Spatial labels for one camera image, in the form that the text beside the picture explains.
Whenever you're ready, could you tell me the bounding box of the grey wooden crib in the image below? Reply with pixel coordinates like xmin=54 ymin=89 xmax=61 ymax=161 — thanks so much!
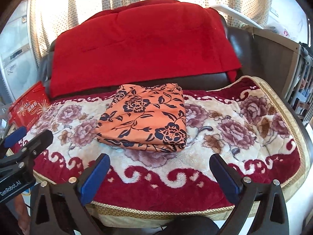
xmin=252 ymin=28 xmax=312 ymax=125

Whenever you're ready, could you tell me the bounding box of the white refrigerator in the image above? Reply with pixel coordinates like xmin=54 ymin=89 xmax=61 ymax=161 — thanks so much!
xmin=0 ymin=0 xmax=38 ymax=104

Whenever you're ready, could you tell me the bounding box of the red fleece blanket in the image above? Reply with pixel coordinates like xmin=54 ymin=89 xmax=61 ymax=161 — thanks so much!
xmin=49 ymin=0 xmax=241 ymax=98

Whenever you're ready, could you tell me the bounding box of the floral plush maroon cream blanket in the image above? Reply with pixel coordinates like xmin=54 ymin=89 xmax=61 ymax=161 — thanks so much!
xmin=12 ymin=75 xmax=311 ymax=228

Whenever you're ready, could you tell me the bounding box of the dark brown leather sofa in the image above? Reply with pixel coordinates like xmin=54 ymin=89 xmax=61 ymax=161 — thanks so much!
xmin=37 ymin=19 xmax=264 ymax=96

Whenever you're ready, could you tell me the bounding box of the red printed gift box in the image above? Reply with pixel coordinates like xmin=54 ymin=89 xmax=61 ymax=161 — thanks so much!
xmin=8 ymin=81 xmax=50 ymax=131

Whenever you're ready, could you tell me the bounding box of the orange navy floral garment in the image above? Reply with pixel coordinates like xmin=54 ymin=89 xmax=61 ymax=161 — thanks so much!
xmin=94 ymin=83 xmax=187 ymax=153

